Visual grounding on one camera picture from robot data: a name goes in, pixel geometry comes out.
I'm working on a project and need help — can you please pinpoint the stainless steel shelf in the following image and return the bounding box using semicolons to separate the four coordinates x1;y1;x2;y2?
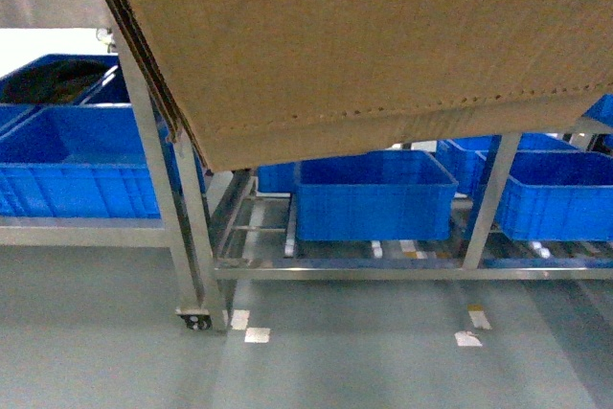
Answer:
1;0;612;330

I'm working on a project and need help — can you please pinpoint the brown cardboard box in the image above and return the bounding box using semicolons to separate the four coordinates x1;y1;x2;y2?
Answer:
105;0;612;171

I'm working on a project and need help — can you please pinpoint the blue plastic crate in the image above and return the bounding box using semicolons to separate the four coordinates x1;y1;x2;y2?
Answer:
494;150;612;241
1;103;161;219
295;150;459;241

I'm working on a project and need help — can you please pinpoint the black plastic bag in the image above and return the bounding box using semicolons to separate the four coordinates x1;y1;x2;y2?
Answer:
1;58;110;104

